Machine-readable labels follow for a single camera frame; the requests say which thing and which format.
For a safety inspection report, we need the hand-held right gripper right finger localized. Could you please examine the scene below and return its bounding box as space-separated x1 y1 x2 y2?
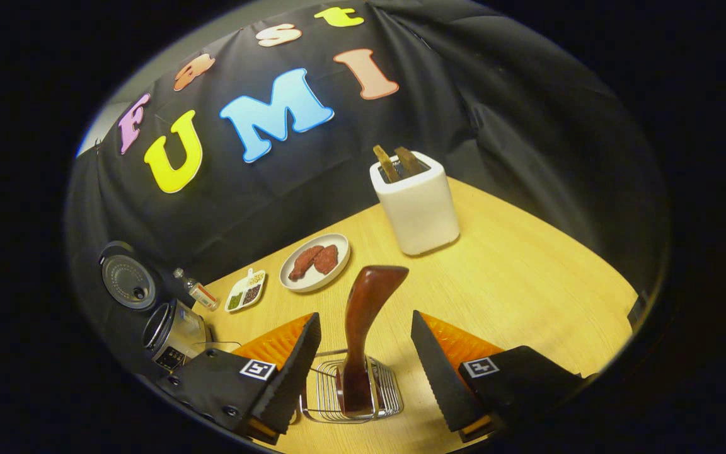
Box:
410 310 584 443

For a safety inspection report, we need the white round plate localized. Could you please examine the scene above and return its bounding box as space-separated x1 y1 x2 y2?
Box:
279 233 351 293

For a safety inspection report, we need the dark grey rice cooker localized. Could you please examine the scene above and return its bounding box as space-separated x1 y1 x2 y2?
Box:
98 241 214 374

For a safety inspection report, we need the black backdrop cloth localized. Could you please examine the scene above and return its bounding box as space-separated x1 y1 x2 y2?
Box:
64 0 672 379

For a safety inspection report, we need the wire metal chopstick holder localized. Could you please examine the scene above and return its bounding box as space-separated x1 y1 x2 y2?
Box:
300 349 405 424

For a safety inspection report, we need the red meat piece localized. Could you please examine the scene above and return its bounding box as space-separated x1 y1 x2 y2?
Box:
288 246 325 282
314 245 339 275

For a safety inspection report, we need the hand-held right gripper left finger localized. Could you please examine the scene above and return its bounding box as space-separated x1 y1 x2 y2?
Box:
158 312 322 445

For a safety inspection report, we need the white divided bean dish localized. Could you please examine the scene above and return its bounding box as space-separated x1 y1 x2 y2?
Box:
225 268 267 313

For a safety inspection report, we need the brown wooden spoon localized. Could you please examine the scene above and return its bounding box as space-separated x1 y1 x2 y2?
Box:
338 265 410 417

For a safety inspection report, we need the black table clamp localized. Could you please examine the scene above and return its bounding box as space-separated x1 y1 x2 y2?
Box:
628 291 648 332

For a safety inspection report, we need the brown toast slice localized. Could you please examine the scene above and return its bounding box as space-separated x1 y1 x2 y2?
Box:
373 145 400 183
395 147 428 177

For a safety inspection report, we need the white toaster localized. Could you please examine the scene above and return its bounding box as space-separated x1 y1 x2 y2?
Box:
369 150 461 256

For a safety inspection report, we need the small clear glass bottle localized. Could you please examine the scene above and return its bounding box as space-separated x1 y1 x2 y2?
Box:
173 268 220 311

